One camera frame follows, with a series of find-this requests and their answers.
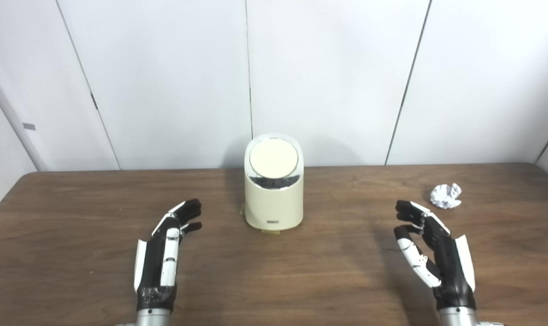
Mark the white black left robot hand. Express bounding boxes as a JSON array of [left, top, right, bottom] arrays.
[[133, 198, 203, 313]]

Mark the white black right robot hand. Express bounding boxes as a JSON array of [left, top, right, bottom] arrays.
[[394, 200, 477, 312]]

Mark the white paper ball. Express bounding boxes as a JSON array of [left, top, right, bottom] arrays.
[[429, 183, 463, 210]]

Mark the cream-colored desktop trash bin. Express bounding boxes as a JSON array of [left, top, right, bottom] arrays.
[[244, 133, 305, 230]]

